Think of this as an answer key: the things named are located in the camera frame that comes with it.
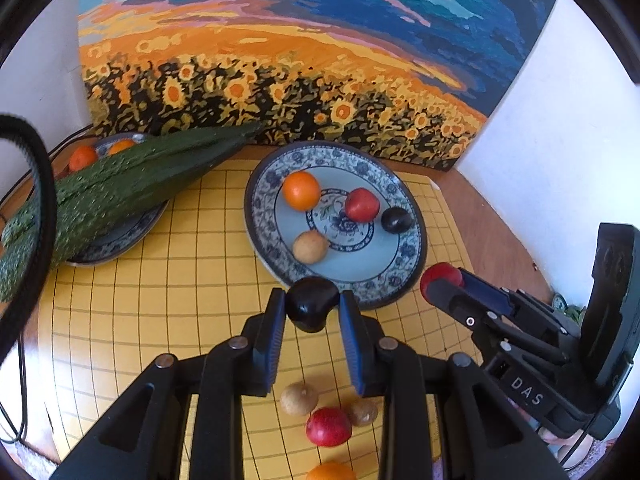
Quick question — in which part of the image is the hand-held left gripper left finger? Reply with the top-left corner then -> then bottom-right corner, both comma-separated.
50,287 -> 288,480

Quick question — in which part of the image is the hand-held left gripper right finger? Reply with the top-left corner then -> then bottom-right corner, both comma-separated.
339,290 -> 571,480

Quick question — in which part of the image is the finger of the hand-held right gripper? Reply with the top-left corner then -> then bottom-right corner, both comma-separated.
426,278 -> 571,367
457,268 -> 582,337

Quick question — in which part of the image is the small red fruit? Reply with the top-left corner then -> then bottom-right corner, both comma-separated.
420,262 -> 464,306
305,407 -> 352,448

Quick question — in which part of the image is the dark purple plum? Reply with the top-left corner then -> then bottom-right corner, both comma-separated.
381,207 -> 413,234
286,276 -> 341,333

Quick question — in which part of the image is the large blue patterned plate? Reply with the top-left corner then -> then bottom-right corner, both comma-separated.
243,141 -> 427,311

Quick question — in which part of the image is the brown longan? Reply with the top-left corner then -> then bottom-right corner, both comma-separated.
348,398 -> 379,427
279,382 -> 319,417
292,230 -> 329,265

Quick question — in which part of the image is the large red pear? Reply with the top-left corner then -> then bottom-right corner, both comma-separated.
344,188 -> 380,223

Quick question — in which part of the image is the green patterned object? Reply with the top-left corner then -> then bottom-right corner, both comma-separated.
550,294 -> 586,321

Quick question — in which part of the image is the yellow grid game board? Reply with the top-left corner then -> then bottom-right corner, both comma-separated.
37,157 -> 481,480

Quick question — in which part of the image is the small blue patterned plate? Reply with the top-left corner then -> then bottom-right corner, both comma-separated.
65,131 -> 171,266

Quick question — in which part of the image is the green bitter gourd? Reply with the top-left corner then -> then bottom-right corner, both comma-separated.
0,122 -> 268,303

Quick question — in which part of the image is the sunflower field painting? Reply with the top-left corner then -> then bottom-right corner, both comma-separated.
77,0 -> 559,174

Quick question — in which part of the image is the black cable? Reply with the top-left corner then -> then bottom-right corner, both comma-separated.
47,125 -> 96,158
0,114 -> 57,361
0,335 -> 28,443

